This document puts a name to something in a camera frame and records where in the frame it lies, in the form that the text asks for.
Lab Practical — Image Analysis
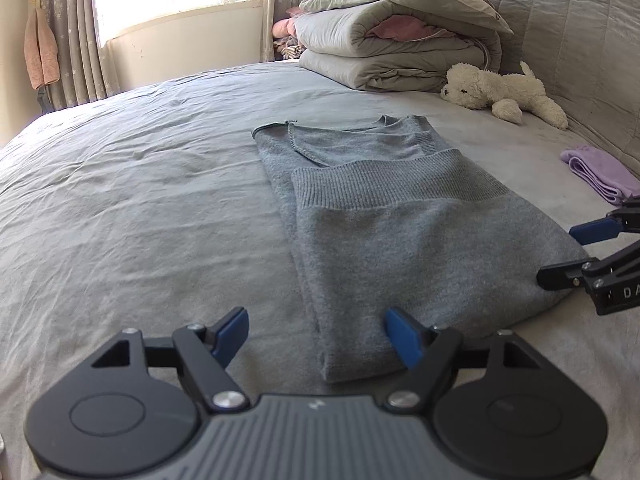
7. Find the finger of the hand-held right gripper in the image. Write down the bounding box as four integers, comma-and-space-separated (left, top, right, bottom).
537, 258, 608, 291
569, 205, 640, 246

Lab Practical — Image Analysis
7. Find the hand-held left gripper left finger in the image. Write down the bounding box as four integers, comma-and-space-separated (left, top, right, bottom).
90, 306, 251, 413

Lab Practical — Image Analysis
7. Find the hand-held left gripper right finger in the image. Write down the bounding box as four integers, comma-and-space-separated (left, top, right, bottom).
382, 306, 546, 413

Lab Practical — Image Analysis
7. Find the grey knit short-sleeve sweater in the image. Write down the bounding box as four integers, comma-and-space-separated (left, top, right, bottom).
251, 115, 591, 385

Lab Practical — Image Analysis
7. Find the folded purple garment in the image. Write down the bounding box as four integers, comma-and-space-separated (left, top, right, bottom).
560, 145, 640, 206

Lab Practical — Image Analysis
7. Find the white plush dog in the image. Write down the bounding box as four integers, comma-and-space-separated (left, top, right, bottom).
440, 61, 569, 131

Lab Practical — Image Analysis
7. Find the grey quilted headboard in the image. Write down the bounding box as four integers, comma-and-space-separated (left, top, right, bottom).
457, 0, 640, 171

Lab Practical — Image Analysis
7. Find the folded grey pink quilt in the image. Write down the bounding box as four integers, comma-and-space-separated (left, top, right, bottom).
292, 0, 503, 93

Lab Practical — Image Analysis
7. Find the light grey pillow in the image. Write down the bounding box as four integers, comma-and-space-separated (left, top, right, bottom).
299, 0, 515, 36

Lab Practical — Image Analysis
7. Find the pink bundled cloth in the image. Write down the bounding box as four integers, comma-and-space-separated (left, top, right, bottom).
272, 7, 306, 61

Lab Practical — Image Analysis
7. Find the pink hanging jacket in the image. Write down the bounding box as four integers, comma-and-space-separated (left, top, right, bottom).
24, 7, 60, 90

